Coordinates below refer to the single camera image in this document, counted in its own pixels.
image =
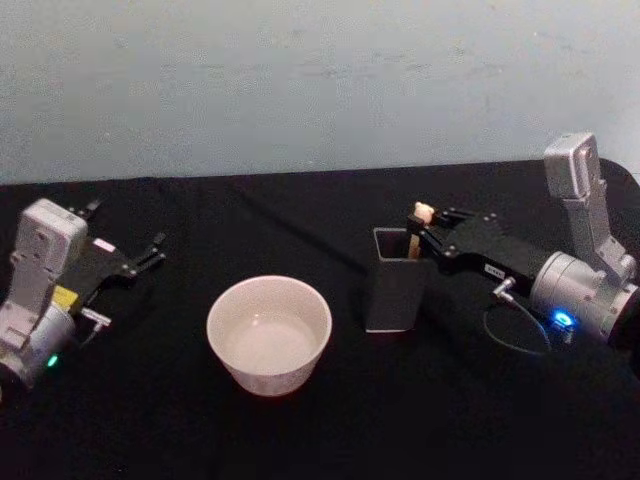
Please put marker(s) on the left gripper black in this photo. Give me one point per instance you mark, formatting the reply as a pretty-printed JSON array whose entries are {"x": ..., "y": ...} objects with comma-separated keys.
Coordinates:
[{"x": 102, "y": 265}]

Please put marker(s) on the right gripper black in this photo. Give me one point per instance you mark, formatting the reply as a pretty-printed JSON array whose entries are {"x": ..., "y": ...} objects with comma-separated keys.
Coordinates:
[{"x": 490, "y": 247}]

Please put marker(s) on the wooden spoon with bear top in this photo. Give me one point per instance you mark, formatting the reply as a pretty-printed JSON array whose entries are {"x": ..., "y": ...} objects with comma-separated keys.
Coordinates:
[{"x": 423, "y": 213}]

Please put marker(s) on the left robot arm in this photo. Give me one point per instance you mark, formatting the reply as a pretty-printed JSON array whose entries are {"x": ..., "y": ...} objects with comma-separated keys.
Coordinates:
[{"x": 37, "y": 280}]

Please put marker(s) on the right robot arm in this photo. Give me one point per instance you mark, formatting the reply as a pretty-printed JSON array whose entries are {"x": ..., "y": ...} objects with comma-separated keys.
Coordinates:
[{"x": 580, "y": 280}]

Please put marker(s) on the grey rectangular utensil holder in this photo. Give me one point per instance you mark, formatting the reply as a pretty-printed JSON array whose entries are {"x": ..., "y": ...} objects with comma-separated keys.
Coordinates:
[{"x": 395, "y": 295}]

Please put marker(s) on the white ceramic bowl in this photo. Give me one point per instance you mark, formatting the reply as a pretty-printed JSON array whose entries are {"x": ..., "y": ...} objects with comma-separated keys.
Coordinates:
[{"x": 269, "y": 335}]

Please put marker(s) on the black table cloth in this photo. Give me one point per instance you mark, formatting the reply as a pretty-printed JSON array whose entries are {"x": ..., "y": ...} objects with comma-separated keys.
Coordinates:
[{"x": 320, "y": 430}]

